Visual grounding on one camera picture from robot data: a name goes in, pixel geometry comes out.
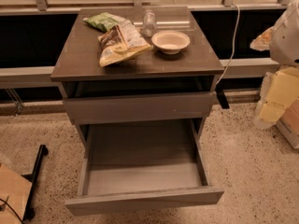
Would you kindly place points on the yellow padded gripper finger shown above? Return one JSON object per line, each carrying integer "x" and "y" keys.
{"x": 278, "y": 92}
{"x": 262, "y": 41}

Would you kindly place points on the brown yellow chip bag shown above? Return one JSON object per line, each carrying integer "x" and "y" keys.
{"x": 120, "y": 43}

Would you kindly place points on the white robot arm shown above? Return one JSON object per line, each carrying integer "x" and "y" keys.
{"x": 284, "y": 44}

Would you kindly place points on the closed grey top drawer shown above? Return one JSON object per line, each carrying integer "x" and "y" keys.
{"x": 114, "y": 109}

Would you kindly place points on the dark grey drawer cabinet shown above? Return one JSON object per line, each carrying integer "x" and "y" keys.
{"x": 194, "y": 69}

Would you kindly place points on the green chip bag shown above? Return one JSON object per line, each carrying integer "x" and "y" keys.
{"x": 104, "y": 21}

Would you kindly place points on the open grey middle drawer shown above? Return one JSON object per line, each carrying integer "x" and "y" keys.
{"x": 141, "y": 166}

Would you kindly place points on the cardboard box right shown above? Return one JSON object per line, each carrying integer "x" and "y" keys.
{"x": 289, "y": 124}

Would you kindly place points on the white paper bowl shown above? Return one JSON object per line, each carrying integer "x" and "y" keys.
{"x": 170, "y": 42}

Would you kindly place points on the brown cardboard sheet left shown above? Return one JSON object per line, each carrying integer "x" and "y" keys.
{"x": 14, "y": 189}

